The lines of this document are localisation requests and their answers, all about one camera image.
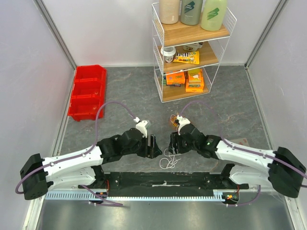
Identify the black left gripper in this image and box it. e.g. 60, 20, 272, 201
123, 134, 162, 159

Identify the white cable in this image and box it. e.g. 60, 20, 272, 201
159, 148, 182, 171

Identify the orange yellow cable bundle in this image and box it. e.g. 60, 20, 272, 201
169, 114, 182, 127

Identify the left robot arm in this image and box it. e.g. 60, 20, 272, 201
15, 128, 162, 200

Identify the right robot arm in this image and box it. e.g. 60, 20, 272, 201
168, 124, 306, 198

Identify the orange snack box right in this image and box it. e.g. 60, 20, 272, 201
185, 68, 204, 92

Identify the orange snack box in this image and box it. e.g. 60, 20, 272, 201
185, 68, 204, 92
165, 72, 186, 85

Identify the orange snack box left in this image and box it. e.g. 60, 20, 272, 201
165, 72, 186, 85

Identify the small card on table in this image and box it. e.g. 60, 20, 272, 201
231, 138, 249, 147

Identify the red storage bin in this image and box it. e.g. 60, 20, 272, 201
68, 65, 107, 122

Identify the yellow candy bag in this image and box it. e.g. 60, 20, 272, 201
173, 51, 200, 65

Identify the coffee cup with lid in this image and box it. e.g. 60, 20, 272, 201
160, 46, 176, 63

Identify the white brown snack pack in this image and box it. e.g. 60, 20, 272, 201
182, 42, 204, 52

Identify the beige bottle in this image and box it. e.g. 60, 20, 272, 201
159, 0, 180, 24

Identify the grey green bottle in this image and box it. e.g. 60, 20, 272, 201
180, 0, 203, 25

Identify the light green bottle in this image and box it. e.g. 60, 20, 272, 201
201, 0, 227, 32

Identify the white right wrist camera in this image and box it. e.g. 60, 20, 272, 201
175, 115, 190, 134

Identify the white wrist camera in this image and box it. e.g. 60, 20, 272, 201
133, 117, 151, 138
175, 115, 190, 134

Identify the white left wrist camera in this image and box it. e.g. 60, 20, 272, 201
133, 117, 151, 138

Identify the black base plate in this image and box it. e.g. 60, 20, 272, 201
105, 172, 226, 196

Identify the slotted cable duct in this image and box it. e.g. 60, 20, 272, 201
45, 190, 225, 202

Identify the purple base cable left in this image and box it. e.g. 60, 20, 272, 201
79, 184, 124, 207

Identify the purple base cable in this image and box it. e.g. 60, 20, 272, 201
225, 184, 262, 207
79, 184, 124, 207

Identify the white wire shelf rack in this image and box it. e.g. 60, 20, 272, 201
152, 2, 237, 103

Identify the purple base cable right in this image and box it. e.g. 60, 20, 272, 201
225, 184, 262, 207

